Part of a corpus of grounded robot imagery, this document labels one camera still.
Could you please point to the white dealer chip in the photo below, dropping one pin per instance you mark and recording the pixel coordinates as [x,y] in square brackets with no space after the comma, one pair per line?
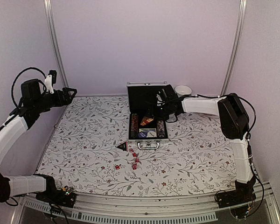
[151,134]

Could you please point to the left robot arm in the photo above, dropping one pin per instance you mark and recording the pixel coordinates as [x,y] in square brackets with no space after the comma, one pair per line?
[37,97]

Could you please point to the white bowl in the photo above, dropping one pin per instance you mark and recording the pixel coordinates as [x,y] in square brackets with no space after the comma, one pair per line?
[182,90]

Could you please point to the front aluminium rail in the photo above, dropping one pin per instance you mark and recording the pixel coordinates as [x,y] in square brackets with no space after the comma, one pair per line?
[193,209]

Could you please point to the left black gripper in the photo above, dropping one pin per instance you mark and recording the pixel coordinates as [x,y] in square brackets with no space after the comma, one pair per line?
[67,100]

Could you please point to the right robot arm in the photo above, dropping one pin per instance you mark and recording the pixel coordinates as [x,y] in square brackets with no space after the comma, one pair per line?
[234,122]

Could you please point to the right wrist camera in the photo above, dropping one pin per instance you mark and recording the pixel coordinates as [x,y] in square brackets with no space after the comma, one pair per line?
[161,96]

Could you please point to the floral table cloth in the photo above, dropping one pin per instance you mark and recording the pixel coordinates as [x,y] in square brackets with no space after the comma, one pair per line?
[82,153]

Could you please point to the aluminium poker case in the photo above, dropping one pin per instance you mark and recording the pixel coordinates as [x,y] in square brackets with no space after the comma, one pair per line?
[141,97]

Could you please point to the left poker chip row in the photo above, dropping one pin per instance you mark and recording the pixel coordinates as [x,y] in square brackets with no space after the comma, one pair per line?
[134,126]

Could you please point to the red playing card deck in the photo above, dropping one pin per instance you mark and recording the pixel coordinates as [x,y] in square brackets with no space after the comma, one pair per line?
[145,120]

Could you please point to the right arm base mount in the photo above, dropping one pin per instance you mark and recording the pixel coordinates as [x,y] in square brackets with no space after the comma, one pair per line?
[235,197]

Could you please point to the aluminium frame post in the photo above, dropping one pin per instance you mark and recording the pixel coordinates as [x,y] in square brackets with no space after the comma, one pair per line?
[235,45]
[54,40]

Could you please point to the right poker chip row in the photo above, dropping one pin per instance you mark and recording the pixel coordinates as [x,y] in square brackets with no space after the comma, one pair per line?
[161,131]

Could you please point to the left aluminium frame post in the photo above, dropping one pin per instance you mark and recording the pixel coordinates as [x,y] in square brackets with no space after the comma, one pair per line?
[54,40]

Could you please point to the triangular all in button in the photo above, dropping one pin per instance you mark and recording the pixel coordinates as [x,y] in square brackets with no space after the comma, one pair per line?
[123,146]

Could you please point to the right aluminium frame post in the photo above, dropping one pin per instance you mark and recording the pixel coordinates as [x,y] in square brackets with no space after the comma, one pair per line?
[235,45]

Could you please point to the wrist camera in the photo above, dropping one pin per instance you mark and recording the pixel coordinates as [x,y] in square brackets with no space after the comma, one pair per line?
[161,96]
[50,80]

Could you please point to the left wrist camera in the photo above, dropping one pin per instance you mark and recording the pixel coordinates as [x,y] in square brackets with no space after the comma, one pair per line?
[50,80]

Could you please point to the blue small blind chip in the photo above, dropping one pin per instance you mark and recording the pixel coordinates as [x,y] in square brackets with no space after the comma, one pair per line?
[142,134]

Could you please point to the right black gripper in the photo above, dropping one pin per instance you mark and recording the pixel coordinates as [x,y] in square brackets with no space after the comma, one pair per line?
[150,113]

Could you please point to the poker chip row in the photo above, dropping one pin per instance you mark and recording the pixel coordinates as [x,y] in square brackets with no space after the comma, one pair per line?
[161,131]
[134,126]

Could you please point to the blue playing card deck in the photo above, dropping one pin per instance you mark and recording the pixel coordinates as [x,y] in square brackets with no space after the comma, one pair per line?
[147,130]

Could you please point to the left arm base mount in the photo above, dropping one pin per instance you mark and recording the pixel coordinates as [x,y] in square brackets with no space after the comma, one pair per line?
[63,197]

